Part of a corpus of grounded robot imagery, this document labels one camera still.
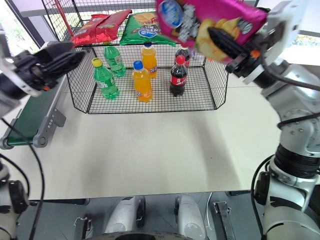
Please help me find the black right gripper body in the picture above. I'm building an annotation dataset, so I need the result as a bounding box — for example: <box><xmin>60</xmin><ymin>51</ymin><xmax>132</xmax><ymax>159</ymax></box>
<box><xmin>225</xmin><ymin>23</ymin><xmax>276</xmax><ymax>79</ymax></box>

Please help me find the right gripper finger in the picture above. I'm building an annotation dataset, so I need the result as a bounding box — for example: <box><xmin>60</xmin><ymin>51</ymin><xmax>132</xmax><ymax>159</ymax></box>
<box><xmin>207</xmin><ymin>26</ymin><xmax>245</xmax><ymax>61</ymax></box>

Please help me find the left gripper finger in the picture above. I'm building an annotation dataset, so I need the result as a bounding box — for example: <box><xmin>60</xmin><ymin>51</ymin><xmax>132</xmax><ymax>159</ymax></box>
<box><xmin>48</xmin><ymin>51</ymin><xmax>86</xmax><ymax>79</ymax></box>
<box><xmin>37</xmin><ymin>40</ymin><xmax>76</xmax><ymax>61</ymax></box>

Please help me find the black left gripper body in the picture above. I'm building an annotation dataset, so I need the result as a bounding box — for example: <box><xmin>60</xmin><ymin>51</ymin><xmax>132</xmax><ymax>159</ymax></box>
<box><xmin>12</xmin><ymin>48</ymin><xmax>60</xmax><ymax>92</ymax></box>

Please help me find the magenta potato chip bag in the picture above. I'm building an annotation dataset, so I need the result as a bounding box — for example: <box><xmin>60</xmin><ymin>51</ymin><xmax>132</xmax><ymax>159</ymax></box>
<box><xmin>155</xmin><ymin>0</ymin><xmax>268</xmax><ymax>63</ymax></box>

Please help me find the green conveyor belt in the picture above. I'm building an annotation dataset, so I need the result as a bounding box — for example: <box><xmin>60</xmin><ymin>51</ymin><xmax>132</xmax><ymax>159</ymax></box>
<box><xmin>0</xmin><ymin>41</ymin><xmax>67</xmax><ymax>151</ymax></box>

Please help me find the red metal pole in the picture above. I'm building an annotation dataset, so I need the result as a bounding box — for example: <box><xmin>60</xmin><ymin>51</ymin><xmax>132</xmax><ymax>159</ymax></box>
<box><xmin>55</xmin><ymin>0</ymin><xmax>75</xmax><ymax>38</ymax></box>

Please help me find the red chip bag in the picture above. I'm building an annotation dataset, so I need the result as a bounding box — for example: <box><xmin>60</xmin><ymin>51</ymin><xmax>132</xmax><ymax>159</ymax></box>
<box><xmin>94</xmin><ymin>9</ymin><xmax>133</xmax><ymax>42</ymax></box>
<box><xmin>70</xmin><ymin>13</ymin><xmax>112</xmax><ymax>46</ymax></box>

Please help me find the cola bottle red cap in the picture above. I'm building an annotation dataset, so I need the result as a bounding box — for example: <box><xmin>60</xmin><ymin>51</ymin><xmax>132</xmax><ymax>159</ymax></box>
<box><xmin>169</xmin><ymin>55</ymin><xmax>189</xmax><ymax>98</ymax></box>
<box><xmin>174</xmin><ymin>45</ymin><xmax>192</xmax><ymax>69</ymax></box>

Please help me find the green soda bottle yellow cap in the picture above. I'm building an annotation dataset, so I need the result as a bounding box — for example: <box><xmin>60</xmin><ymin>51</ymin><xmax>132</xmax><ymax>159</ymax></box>
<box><xmin>90</xmin><ymin>57</ymin><xmax>121</xmax><ymax>101</ymax></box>

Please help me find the orange soda bottle blue cap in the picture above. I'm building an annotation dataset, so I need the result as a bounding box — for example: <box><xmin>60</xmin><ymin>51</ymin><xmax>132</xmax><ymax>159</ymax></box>
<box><xmin>131</xmin><ymin>60</ymin><xmax>154</xmax><ymax>104</ymax></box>
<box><xmin>140</xmin><ymin>42</ymin><xmax>159</xmax><ymax>80</ymax></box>

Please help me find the green chip bag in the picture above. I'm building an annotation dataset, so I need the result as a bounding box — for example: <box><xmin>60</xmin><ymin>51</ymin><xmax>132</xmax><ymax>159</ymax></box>
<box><xmin>119</xmin><ymin>12</ymin><xmax>177</xmax><ymax>48</ymax></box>

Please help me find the silver rounded robot leg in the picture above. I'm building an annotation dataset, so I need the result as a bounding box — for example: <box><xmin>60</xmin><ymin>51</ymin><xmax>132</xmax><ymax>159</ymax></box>
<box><xmin>174</xmin><ymin>194</ymin><xmax>208</xmax><ymax>240</ymax></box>
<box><xmin>103</xmin><ymin>195</ymin><xmax>147</xmax><ymax>235</ymax></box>

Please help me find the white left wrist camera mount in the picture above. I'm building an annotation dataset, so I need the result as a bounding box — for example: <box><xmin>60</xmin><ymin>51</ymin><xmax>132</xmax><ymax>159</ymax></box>
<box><xmin>0</xmin><ymin>56</ymin><xmax>43</xmax><ymax>99</ymax></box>

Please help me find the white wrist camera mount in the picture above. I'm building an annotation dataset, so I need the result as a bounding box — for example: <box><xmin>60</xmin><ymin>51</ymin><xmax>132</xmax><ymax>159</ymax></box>
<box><xmin>0</xmin><ymin>56</ymin><xmax>43</xmax><ymax>99</ymax></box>
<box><xmin>241</xmin><ymin>0</ymin><xmax>310</xmax><ymax>87</ymax></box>

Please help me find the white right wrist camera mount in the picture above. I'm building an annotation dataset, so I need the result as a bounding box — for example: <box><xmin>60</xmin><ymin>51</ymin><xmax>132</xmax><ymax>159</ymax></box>
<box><xmin>241</xmin><ymin>0</ymin><xmax>310</xmax><ymax>87</ymax></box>

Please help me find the black wire basket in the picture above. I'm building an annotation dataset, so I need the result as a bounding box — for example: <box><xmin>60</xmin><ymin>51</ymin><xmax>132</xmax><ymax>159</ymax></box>
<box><xmin>65</xmin><ymin>42</ymin><xmax>230</xmax><ymax>115</ymax></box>

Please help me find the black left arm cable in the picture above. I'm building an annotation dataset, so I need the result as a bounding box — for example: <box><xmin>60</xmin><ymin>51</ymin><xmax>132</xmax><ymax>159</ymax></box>
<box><xmin>0</xmin><ymin>116</ymin><xmax>46</xmax><ymax>240</ymax></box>

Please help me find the metal table bracket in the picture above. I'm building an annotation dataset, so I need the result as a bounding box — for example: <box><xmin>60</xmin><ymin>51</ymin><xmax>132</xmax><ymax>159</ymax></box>
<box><xmin>213</xmin><ymin>199</ymin><xmax>236</xmax><ymax>240</ymax></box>
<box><xmin>74</xmin><ymin>215</ymin><xmax>92</xmax><ymax>239</ymax></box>

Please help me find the thin white cable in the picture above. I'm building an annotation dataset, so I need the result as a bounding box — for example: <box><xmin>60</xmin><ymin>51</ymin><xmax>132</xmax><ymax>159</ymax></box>
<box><xmin>204</xmin><ymin>191</ymin><xmax>214</xmax><ymax>237</ymax></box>

